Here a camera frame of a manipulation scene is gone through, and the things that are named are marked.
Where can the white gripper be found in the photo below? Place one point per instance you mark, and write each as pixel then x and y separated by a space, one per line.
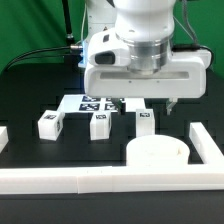
pixel 183 76

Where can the white round stool seat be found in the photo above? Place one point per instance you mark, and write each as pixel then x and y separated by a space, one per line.
pixel 156 150

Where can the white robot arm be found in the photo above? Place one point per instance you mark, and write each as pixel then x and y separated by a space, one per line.
pixel 134 59

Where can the white sheet with tags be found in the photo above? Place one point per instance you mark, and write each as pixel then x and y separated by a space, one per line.
pixel 80 103

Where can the white right fence bar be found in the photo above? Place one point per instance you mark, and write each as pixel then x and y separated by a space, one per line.
pixel 205 145

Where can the white fence bar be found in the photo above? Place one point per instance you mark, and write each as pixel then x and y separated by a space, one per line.
pixel 110 179
pixel 205 145

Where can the white front fence bar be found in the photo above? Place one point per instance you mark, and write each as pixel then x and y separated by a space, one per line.
pixel 110 179

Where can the black vertical pole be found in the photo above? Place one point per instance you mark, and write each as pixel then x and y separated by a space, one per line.
pixel 68 26

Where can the white left fence piece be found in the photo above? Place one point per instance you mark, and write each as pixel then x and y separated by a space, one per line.
pixel 3 137

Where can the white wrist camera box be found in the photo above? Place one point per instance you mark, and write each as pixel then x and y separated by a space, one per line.
pixel 106 49

